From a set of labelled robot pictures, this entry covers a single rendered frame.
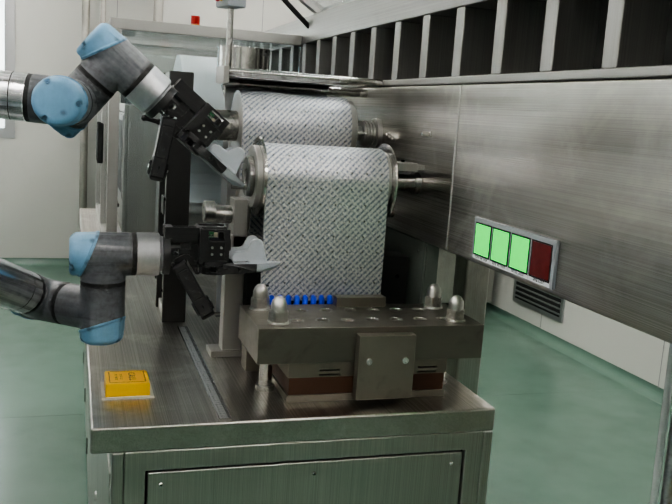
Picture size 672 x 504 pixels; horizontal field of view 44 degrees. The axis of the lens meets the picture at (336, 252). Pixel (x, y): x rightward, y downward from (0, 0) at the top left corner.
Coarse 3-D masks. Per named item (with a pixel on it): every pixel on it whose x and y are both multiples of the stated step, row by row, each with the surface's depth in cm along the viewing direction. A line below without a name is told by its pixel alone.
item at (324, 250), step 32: (288, 224) 149; (320, 224) 151; (352, 224) 153; (384, 224) 155; (288, 256) 151; (320, 256) 152; (352, 256) 154; (288, 288) 152; (320, 288) 154; (352, 288) 155
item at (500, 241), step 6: (498, 234) 130; (504, 234) 128; (498, 240) 130; (504, 240) 128; (492, 246) 132; (498, 246) 130; (504, 246) 128; (492, 252) 132; (498, 252) 130; (504, 252) 128; (492, 258) 132; (498, 258) 130; (504, 258) 128; (504, 264) 128
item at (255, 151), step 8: (248, 152) 155; (256, 152) 148; (384, 152) 158; (256, 160) 148; (256, 168) 148; (256, 176) 148; (256, 184) 148; (256, 192) 148; (248, 200) 154; (256, 200) 149
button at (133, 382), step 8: (104, 376) 136; (112, 376) 135; (120, 376) 135; (128, 376) 136; (136, 376) 136; (144, 376) 136; (104, 384) 136; (112, 384) 132; (120, 384) 132; (128, 384) 132; (136, 384) 133; (144, 384) 133; (112, 392) 132; (120, 392) 132; (128, 392) 133; (136, 392) 133; (144, 392) 133
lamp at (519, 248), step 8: (512, 240) 126; (520, 240) 124; (528, 240) 121; (512, 248) 126; (520, 248) 124; (528, 248) 121; (512, 256) 126; (520, 256) 124; (512, 264) 126; (520, 264) 123
